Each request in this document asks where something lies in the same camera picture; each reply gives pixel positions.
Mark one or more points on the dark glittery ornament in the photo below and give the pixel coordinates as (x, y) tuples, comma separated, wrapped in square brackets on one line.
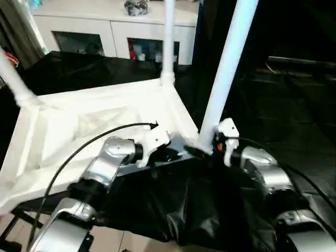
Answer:
[(136, 7)]

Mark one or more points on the black folding stand frame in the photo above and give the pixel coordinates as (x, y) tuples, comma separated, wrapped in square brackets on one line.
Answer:
[(23, 218)]

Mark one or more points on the white plastic table leg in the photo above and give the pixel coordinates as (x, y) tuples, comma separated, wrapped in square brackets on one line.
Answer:
[(168, 39), (18, 81), (225, 65)]

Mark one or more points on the red and white bundle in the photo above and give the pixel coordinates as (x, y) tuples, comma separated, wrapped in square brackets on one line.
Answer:
[(12, 57)]

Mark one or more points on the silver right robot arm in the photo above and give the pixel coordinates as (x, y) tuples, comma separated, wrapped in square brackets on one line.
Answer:
[(267, 168)]

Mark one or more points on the white sideboard cabinet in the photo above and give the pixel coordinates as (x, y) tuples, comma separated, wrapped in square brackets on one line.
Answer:
[(92, 23)]

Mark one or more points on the white plastic table top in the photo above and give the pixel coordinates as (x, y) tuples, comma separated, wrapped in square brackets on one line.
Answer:
[(78, 113)]

